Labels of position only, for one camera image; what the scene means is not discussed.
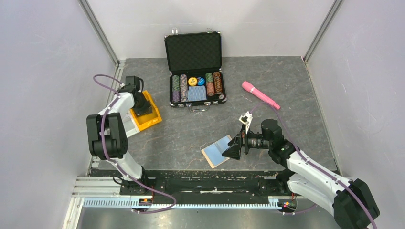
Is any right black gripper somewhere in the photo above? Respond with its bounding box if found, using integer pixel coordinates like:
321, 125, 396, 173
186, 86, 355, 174
222, 124, 272, 160

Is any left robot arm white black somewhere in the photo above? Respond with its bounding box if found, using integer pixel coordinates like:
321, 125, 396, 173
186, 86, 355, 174
86, 74, 152, 195

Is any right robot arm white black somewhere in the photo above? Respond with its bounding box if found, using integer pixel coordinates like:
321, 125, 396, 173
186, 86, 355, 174
222, 117, 381, 229

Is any blue playing card deck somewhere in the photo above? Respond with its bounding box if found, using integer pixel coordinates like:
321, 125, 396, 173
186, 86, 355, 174
188, 85, 207, 102

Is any yellow plastic bin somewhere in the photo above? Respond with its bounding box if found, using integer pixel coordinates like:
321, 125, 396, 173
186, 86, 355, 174
129, 90, 162, 131

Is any white plastic bin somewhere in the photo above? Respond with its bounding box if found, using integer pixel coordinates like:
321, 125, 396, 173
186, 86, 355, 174
122, 110, 140, 138

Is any blue tan chip stack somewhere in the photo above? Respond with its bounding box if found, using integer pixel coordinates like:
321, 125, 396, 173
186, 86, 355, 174
180, 74, 188, 102

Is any green purple chip stack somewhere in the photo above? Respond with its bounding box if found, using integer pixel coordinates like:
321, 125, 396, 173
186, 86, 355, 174
172, 75, 180, 103

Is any yellow dealer button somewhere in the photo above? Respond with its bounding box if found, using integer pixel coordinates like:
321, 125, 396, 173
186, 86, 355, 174
188, 77, 198, 86

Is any blue dealer button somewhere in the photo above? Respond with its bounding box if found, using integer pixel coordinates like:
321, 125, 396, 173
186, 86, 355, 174
197, 77, 205, 86

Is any pink cylindrical tool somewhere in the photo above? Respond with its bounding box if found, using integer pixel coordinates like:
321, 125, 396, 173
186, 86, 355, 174
242, 81, 280, 110

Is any green red chip stack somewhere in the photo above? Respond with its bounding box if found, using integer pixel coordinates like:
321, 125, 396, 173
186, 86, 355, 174
205, 73, 215, 96

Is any black poker chip case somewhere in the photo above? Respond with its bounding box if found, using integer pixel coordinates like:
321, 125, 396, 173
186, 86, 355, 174
164, 30, 227, 112

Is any orange brown chip stack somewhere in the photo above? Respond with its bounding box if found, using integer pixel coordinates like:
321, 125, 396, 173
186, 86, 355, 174
213, 72, 225, 100

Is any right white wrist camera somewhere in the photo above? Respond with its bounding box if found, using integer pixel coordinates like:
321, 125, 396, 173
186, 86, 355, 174
238, 111, 253, 134

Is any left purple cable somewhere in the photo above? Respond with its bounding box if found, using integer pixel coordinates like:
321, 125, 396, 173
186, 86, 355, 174
93, 74, 177, 215

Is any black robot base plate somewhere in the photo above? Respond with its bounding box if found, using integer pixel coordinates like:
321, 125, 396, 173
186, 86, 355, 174
90, 169, 298, 206

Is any white toothed cable rail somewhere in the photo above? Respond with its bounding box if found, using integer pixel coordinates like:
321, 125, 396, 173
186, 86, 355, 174
83, 198, 282, 210

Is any left aluminium frame post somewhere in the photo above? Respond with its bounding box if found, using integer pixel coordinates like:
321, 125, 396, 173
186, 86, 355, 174
78, 0, 120, 66

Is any aluminium frame post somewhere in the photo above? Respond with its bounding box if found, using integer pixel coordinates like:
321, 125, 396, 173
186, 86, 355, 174
78, 0, 120, 66
302, 0, 344, 64

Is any right aluminium frame post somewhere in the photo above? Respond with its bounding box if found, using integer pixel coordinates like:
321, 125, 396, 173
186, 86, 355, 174
302, 0, 344, 64

